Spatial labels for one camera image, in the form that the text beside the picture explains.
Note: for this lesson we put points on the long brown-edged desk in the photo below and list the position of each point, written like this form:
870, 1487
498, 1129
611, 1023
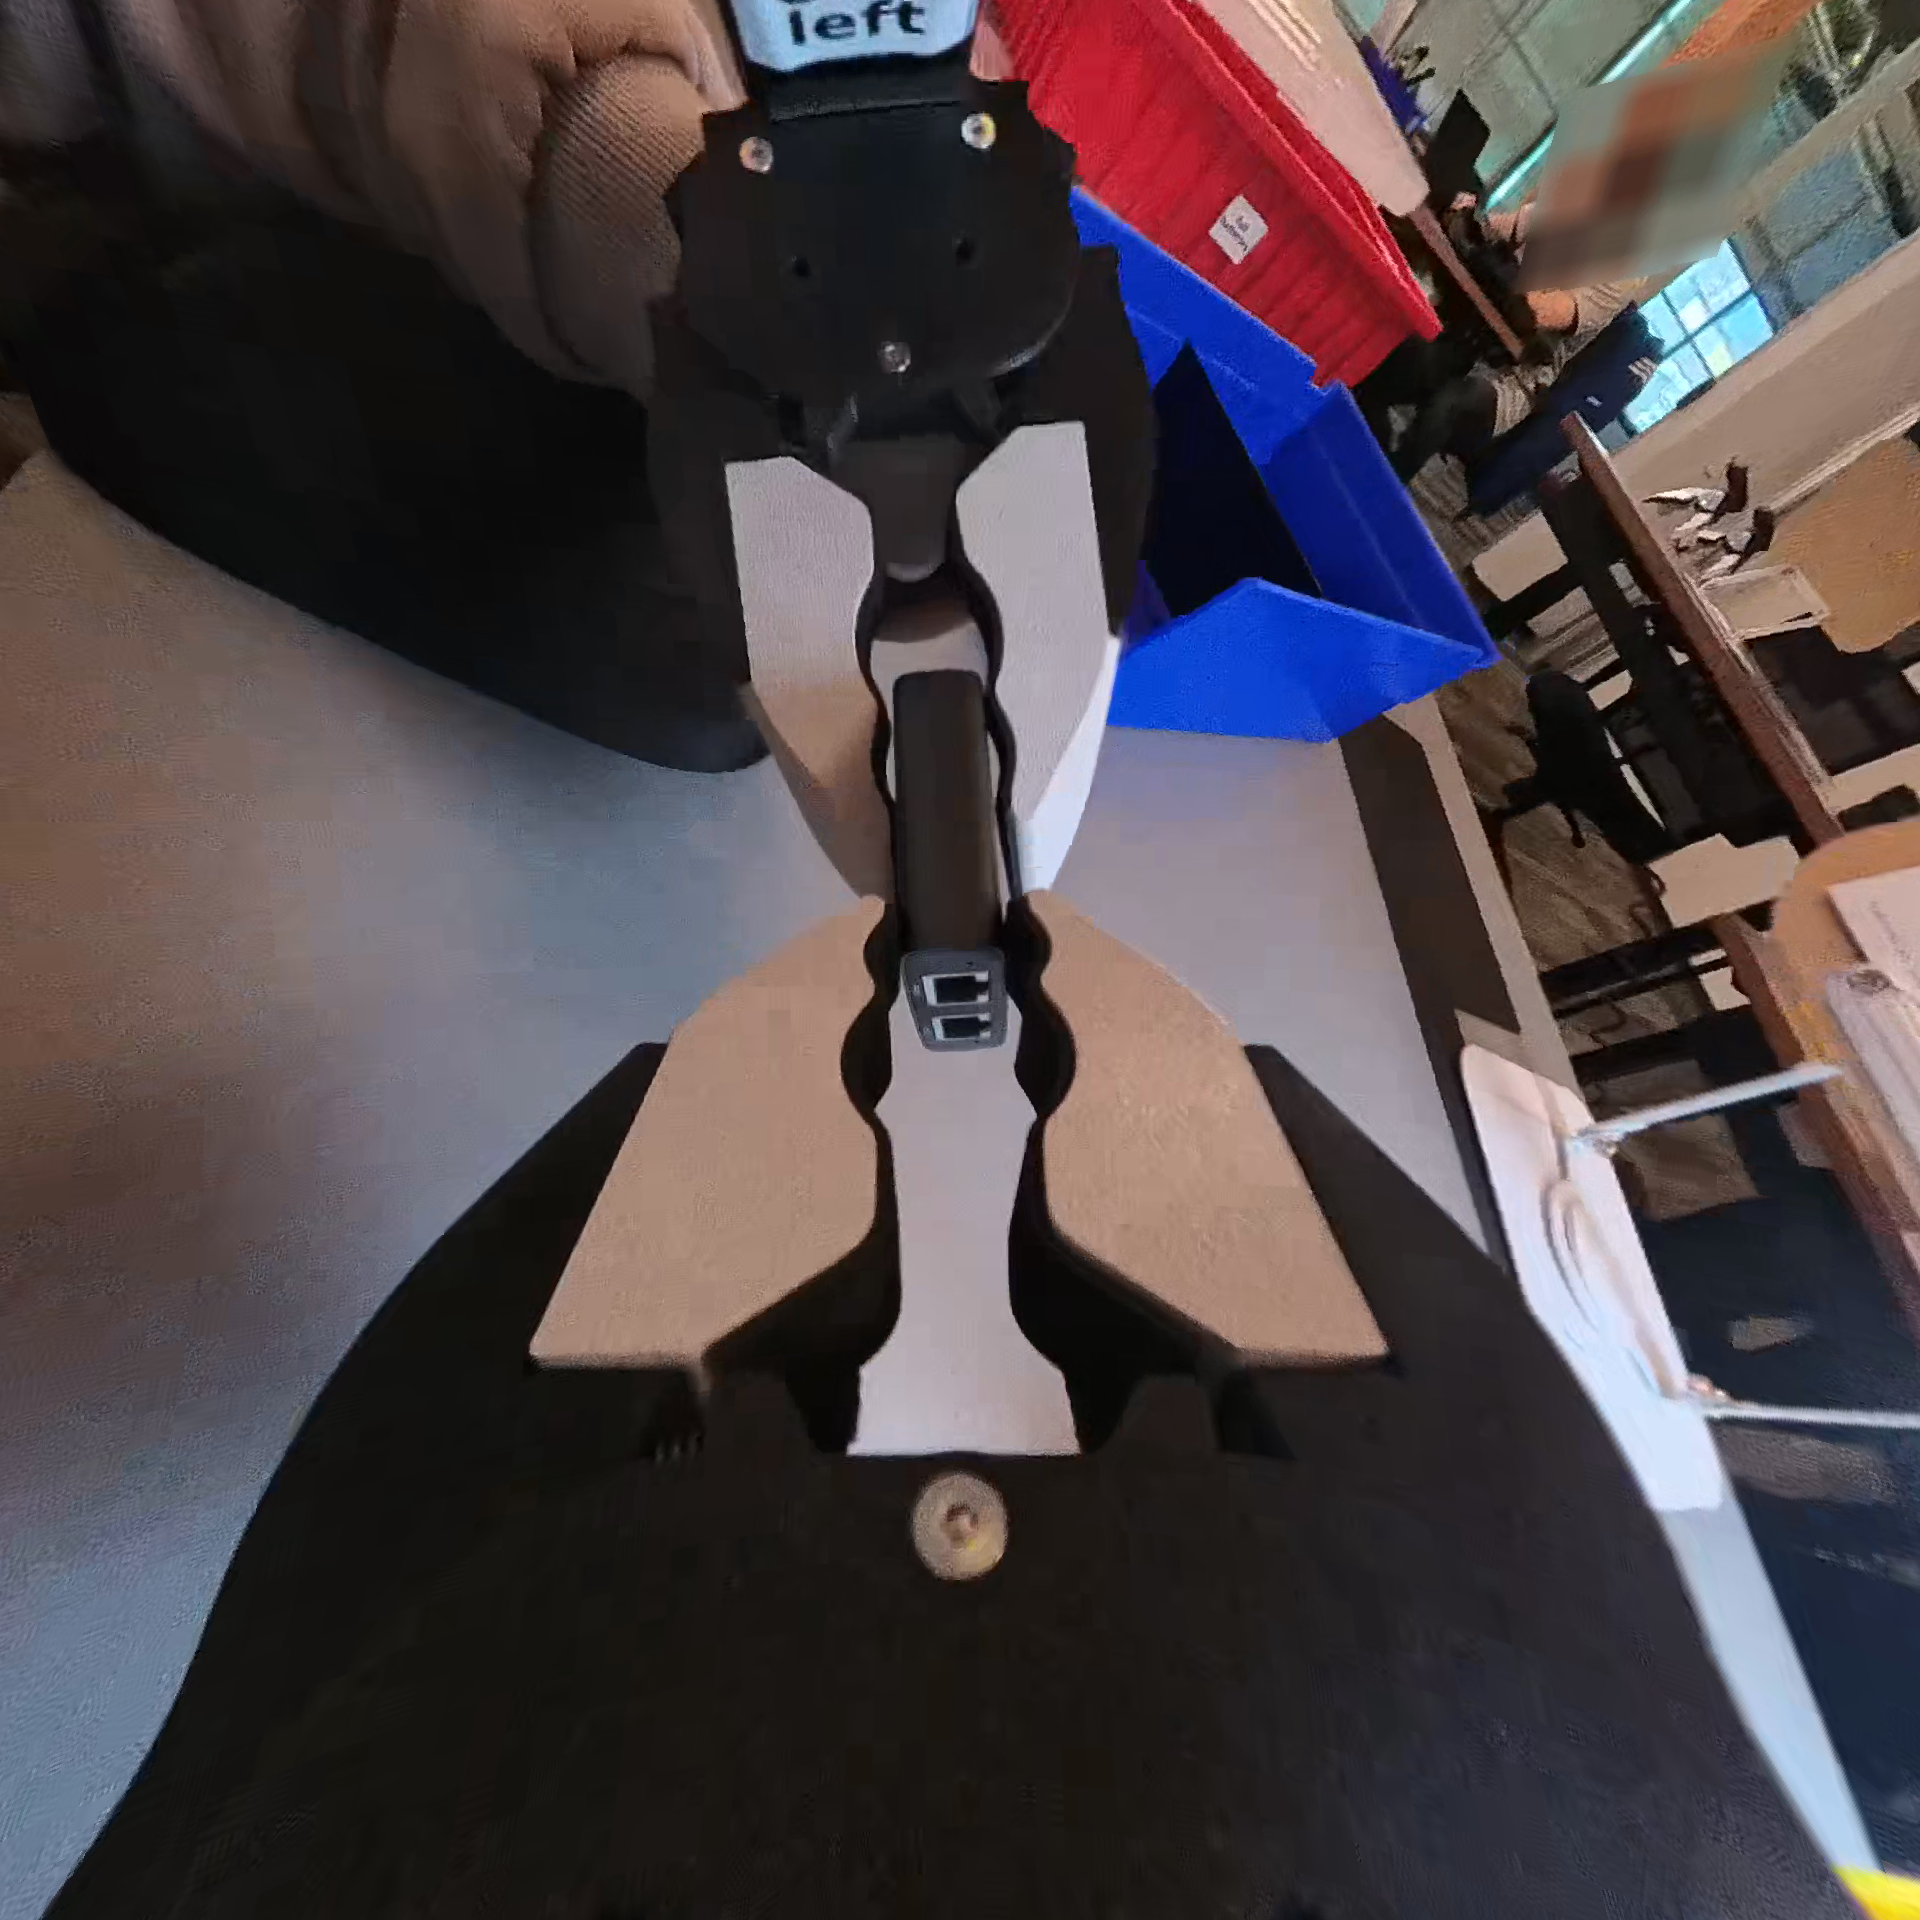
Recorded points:
1710, 636

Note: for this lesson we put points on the red plastic bin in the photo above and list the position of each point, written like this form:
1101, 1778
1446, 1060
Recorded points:
1200, 121

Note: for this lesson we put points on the dark crumpled wrappers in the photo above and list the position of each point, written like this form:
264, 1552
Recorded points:
1743, 520

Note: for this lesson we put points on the white document stand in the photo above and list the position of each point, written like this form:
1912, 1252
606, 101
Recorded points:
1563, 1201

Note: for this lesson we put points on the light wooden rounded table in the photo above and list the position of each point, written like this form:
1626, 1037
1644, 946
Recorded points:
1810, 901

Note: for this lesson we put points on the black ethernet port coupler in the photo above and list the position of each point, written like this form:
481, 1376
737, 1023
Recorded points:
948, 809

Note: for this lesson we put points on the black mesh cushion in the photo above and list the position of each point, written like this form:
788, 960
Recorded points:
299, 498

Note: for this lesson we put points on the yellow plastic bin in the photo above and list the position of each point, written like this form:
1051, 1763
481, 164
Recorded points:
1886, 1906

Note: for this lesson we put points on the black office chair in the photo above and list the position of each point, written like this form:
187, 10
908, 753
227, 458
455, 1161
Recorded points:
1578, 753

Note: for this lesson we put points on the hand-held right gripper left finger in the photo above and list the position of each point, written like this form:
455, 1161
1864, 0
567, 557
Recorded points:
737, 1189

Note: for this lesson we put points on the blue fabric chair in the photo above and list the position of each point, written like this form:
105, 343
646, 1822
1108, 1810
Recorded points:
1576, 435

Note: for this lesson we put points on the printed instruction sheet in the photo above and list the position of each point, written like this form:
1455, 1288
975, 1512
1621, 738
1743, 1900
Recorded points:
1889, 914

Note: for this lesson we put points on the clear plastic container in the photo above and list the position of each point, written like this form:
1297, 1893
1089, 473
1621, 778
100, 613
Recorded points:
1785, 601

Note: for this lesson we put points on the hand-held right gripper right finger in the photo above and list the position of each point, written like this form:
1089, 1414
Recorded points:
1188, 1189

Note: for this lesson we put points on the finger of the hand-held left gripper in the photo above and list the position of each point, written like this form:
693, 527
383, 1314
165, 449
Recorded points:
1051, 601
792, 631

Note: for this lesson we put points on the window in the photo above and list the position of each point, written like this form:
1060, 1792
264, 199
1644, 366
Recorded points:
1710, 324

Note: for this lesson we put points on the blue plastic bin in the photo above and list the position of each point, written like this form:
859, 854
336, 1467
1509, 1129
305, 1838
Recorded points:
1309, 661

